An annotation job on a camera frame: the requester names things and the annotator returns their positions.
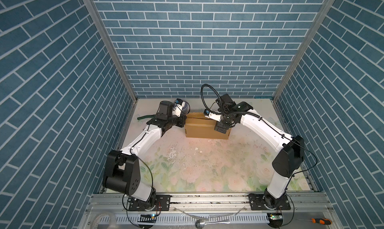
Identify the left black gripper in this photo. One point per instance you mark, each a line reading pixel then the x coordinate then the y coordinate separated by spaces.
pixel 181 118

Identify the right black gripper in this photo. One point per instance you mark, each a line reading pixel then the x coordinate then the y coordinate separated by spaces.
pixel 222 126

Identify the brown cardboard box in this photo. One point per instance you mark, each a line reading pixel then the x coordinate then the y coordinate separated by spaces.
pixel 198 126

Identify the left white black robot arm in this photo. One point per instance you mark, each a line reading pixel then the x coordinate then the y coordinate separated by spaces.
pixel 122 168

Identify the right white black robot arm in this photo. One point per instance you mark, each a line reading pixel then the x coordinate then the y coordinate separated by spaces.
pixel 290 150

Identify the lavender ceramic cup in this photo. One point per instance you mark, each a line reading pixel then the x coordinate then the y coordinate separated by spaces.
pixel 185 108

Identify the metal spoon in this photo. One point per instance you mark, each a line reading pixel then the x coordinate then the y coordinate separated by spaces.
pixel 200 224

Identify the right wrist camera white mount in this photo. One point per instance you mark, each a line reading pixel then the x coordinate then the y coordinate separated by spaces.
pixel 217 116

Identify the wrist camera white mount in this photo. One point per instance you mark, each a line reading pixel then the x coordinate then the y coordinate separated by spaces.
pixel 217 116
pixel 177 107

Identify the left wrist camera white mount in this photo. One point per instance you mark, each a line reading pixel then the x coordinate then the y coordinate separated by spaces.
pixel 177 107

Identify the green handled pliers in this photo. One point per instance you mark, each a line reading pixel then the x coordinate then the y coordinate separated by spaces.
pixel 145 117

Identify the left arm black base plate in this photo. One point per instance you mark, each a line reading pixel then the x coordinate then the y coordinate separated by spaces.
pixel 150 205

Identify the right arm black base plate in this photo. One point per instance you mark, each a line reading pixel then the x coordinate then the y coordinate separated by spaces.
pixel 270 202

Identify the aluminium front rail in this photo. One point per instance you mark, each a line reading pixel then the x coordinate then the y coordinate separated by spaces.
pixel 306 201

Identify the orange handled screwdriver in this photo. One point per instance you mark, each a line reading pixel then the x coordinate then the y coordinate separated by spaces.
pixel 321 221

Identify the aluminium corner post left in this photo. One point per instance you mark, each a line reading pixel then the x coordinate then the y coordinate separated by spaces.
pixel 91 7

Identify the aluminium corner post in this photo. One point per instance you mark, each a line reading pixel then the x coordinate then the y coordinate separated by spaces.
pixel 91 7
pixel 319 18

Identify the aluminium corner post right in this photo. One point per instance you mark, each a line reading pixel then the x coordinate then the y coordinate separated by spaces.
pixel 319 18

